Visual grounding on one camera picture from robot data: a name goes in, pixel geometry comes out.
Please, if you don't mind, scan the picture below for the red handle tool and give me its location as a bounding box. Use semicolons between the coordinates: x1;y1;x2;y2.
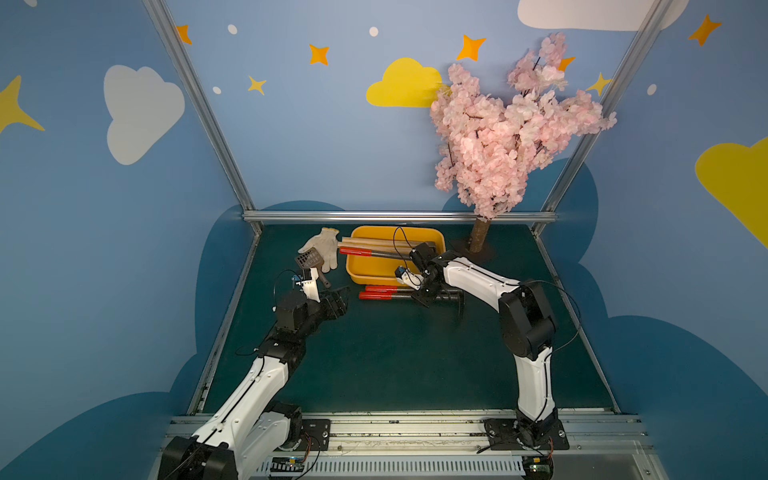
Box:
363;285;460;294
358;290;465;317
338;246;411;261

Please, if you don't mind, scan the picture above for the wooden handle hoe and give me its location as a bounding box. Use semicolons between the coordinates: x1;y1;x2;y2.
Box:
341;237;438;248
338;242;412;254

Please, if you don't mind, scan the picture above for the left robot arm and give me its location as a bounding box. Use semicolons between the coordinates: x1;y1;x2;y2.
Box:
157;287;349;479

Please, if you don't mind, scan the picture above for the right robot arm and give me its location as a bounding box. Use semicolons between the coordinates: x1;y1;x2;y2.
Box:
395;243;561;448

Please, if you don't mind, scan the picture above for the yellow plastic storage box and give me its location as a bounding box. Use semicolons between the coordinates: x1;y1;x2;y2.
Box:
345;225;446;286

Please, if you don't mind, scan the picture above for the small brown slotted scoop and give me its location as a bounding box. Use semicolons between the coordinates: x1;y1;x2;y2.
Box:
295;247;331;289

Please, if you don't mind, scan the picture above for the white knitted work glove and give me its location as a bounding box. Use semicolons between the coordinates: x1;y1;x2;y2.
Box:
298;227;339;273

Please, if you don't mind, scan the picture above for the pink blossom artificial tree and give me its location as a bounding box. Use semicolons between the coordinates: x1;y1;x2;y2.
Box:
430;33;617;255

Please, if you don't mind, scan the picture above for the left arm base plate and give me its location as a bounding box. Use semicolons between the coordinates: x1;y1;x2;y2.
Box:
276;418;331;452

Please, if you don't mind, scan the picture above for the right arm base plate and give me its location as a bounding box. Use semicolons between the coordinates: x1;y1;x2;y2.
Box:
483;412;570;451

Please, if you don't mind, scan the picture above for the aluminium front rail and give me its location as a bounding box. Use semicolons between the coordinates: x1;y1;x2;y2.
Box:
148;410;670;480

